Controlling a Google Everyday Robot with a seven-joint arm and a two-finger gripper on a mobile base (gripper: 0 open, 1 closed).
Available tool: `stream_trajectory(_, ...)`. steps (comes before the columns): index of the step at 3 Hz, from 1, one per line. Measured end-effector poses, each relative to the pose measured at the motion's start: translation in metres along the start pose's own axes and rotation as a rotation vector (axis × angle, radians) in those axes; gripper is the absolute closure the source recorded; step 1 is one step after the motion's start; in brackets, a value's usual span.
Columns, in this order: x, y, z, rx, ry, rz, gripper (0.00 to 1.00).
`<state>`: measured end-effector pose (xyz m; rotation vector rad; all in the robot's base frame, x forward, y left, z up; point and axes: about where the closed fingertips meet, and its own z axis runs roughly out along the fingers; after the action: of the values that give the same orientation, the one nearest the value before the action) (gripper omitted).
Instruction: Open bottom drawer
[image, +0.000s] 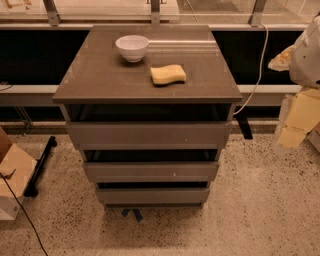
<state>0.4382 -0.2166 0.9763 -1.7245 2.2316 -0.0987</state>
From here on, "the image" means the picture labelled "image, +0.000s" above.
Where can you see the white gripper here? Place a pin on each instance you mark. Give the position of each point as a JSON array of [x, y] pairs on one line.
[[306, 60]]

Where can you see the grey bottom drawer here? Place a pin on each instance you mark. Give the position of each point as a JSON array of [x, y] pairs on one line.
[[152, 196]]

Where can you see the grey drawer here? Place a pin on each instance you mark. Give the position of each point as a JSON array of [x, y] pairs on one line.
[[152, 196], [144, 136], [151, 172]]

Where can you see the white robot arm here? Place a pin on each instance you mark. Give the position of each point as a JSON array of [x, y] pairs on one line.
[[304, 66]]

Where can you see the grey drawer cabinet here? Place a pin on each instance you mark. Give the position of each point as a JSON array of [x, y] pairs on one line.
[[101, 86]]

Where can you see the grey middle drawer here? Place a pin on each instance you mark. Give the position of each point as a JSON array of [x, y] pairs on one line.
[[151, 172]]

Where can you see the grey top drawer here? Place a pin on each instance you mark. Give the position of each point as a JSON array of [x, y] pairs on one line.
[[144, 136]]

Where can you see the cardboard box right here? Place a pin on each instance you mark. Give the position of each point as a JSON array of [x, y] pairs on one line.
[[314, 137]]

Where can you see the cardboard box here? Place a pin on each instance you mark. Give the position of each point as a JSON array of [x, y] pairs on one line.
[[314, 137], [17, 168]]

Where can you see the yellow sponge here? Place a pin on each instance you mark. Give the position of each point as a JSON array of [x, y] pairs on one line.
[[167, 74]]

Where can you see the blue tape cross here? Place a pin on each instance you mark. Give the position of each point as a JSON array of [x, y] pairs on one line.
[[136, 213]]

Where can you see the white ceramic bowl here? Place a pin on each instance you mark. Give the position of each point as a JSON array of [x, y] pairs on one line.
[[132, 47]]

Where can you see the black stand foot left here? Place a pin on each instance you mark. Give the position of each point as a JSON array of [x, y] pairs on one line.
[[31, 189]]

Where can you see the cardboard box left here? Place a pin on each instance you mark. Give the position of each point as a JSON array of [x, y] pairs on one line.
[[17, 168]]

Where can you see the black post behind cabinet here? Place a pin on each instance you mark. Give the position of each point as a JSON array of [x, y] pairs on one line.
[[242, 119]]

